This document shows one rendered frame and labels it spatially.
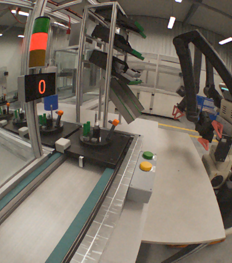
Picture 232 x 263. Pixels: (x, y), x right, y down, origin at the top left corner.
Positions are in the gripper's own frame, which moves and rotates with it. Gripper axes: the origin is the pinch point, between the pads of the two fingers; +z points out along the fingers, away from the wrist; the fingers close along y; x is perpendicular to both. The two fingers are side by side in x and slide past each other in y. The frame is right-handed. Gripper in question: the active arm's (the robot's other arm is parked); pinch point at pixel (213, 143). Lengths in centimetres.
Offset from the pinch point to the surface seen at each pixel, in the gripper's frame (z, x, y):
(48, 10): -109, -155, 31
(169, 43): -874, 132, -69
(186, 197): 22.3, -9.9, -10.8
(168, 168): 5.3, -13.8, -19.4
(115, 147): 7.1, -40.9, -12.1
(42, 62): 9, -68, 16
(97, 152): 12.3, -46.7, -11.0
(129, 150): 6.7, -35.4, -12.2
